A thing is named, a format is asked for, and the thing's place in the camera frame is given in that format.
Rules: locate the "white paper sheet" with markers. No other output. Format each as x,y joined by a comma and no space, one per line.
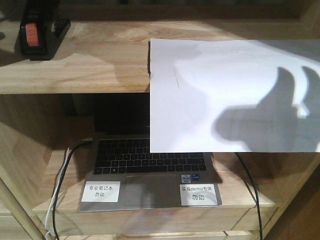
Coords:
235,96

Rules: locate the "black stapler with orange tab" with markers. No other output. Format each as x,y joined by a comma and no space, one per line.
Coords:
42,30

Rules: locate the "grey laptop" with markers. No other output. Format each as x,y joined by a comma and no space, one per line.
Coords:
121,152

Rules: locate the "white label right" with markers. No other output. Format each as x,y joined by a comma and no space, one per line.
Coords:
198,195

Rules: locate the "white label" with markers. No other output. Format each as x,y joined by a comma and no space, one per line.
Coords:
101,192
198,195

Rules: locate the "white label left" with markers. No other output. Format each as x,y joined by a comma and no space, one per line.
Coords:
101,192

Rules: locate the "wooden shelf unit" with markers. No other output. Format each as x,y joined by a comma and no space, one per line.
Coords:
105,50

